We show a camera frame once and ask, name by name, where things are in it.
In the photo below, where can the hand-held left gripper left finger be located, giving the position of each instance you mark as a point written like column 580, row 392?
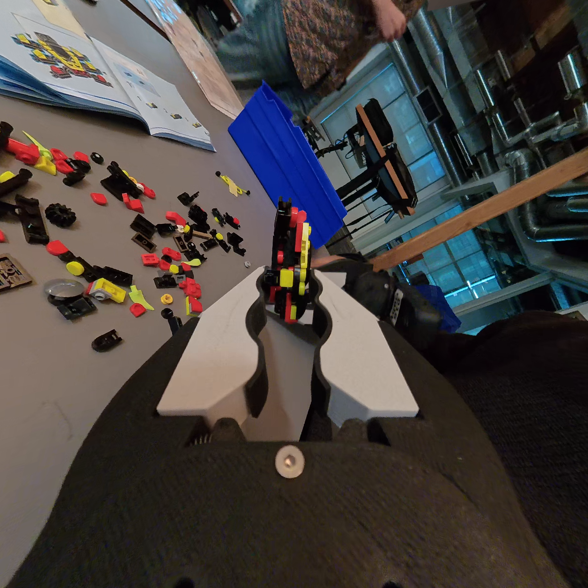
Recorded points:
column 206, row 358

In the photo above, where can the brown sticker sheet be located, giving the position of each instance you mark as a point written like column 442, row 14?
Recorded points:
column 11, row 271

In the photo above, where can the metal ventilation ducts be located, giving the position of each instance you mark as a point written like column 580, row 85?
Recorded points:
column 514, row 115

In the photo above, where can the wooden beam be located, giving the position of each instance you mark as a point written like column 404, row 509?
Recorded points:
column 482, row 206

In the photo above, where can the small blue container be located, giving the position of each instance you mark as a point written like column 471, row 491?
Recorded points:
column 441, row 307

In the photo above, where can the blue plastic bin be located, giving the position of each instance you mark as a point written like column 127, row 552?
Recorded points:
column 285, row 156

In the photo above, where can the pile of loose lego pieces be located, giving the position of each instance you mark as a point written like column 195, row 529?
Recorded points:
column 115, row 239

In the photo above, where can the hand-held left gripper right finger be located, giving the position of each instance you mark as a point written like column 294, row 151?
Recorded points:
column 363, row 363

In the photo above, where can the black red yellow lego build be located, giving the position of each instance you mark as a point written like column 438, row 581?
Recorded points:
column 289, row 257

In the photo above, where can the lego instruction booklet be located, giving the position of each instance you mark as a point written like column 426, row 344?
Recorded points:
column 82, row 64

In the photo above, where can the person's dark knit sweater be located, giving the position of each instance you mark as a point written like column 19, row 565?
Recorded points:
column 519, row 436

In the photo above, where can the brown printed paper sheet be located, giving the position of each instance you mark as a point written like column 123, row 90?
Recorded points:
column 202, row 55

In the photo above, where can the standing desk with monitor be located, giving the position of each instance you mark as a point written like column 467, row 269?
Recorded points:
column 381, row 156

